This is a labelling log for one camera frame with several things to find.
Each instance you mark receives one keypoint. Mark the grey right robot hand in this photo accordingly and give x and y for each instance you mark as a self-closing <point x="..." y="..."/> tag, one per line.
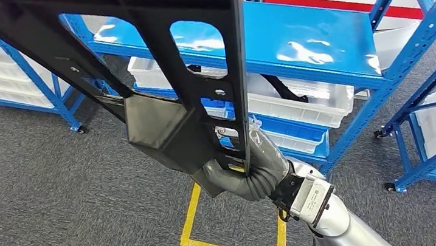
<point x="265" y="169"/>

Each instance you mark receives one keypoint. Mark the long black plastic frame part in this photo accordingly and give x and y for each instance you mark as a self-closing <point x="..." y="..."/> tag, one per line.
<point x="162" y="132"/>

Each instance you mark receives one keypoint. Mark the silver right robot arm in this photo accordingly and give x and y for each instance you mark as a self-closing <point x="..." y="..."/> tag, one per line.
<point x="347" y="234"/>

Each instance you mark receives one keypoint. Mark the black curved plastic part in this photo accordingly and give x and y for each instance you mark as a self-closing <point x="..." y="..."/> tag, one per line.
<point x="283" y="91"/>

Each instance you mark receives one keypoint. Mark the yellow floor tape square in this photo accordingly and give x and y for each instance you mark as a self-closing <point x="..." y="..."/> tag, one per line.
<point x="191" y="230"/>

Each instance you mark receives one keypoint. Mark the red barrier belt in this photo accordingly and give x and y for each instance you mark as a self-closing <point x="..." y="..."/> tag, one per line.
<point x="331" y="3"/>

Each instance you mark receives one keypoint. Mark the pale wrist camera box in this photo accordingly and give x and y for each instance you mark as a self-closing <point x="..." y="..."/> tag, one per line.
<point x="311" y="199"/>

